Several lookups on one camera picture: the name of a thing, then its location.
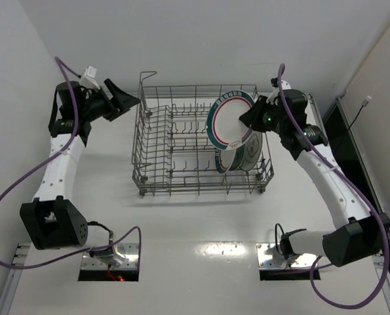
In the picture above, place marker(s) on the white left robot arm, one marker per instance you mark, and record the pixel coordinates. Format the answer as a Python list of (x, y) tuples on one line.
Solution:
[(51, 219)]

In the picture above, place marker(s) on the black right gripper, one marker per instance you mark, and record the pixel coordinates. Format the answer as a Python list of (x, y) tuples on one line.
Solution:
[(255, 115)]

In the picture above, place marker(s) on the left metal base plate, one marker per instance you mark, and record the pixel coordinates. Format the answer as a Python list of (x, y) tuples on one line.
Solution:
[(124, 257)]

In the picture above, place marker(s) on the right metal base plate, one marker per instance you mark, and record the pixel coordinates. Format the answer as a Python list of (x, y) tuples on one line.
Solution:
[(270, 259)]

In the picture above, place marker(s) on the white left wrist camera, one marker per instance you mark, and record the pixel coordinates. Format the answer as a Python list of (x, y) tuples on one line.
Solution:
[(88, 79)]

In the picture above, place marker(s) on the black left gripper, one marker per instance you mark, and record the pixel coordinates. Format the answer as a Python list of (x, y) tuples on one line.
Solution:
[(110, 103)]

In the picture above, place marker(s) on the blue floral green plate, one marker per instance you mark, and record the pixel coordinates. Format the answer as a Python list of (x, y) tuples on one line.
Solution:
[(238, 159)]

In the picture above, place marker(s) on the metal base plate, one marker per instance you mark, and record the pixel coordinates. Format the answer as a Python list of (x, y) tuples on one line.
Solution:
[(124, 257), (270, 259)]

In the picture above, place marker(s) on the white gold rimmed plate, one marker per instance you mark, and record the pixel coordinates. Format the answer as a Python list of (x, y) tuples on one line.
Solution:
[(252, 151)]

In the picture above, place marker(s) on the teal red rimmed plate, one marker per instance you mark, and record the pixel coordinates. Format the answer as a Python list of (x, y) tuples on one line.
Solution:
[(224, 129), (223, 160)]

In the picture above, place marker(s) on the grey wire dish rack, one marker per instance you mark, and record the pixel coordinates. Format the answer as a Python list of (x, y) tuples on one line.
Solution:
[(171, 151)]

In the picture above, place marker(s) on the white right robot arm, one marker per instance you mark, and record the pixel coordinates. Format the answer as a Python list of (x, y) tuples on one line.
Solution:
[(360, 231)]

